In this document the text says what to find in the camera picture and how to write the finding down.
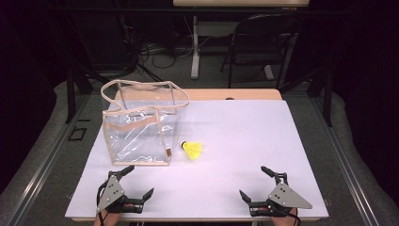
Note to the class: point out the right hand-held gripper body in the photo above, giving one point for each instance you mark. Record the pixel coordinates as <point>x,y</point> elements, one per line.
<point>287,197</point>

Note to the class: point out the wooden table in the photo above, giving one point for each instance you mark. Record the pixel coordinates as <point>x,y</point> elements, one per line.
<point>251,94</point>

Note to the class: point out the person's left hand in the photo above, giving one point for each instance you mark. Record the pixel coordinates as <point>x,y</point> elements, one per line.
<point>106,219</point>

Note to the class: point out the metal floor rail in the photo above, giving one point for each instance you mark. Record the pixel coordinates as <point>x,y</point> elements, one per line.
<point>342,157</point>
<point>47,160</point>

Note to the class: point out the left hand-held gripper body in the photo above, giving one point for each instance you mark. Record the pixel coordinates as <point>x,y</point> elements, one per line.
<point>112,192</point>

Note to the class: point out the white board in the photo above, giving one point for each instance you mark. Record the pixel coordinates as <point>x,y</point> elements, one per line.
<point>238,141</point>

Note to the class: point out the black floor plate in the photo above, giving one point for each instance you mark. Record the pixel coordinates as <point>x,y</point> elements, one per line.
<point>76,134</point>

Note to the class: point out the yellow shuttlecock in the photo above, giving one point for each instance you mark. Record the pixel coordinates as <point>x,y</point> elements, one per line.
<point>193,149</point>

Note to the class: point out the person's right hand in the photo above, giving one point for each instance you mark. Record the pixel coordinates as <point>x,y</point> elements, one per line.
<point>284,220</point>

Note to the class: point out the white-legged table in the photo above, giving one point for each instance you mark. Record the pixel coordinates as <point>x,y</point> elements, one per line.
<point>195,59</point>

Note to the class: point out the black metal stand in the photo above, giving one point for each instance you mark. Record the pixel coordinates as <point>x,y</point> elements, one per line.
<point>70,94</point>
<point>327,100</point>

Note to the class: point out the clear plastic tote bag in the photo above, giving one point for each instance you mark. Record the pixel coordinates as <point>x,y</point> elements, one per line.
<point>138,138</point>

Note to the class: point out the black folding chair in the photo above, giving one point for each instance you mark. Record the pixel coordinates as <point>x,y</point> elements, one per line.
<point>260,58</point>

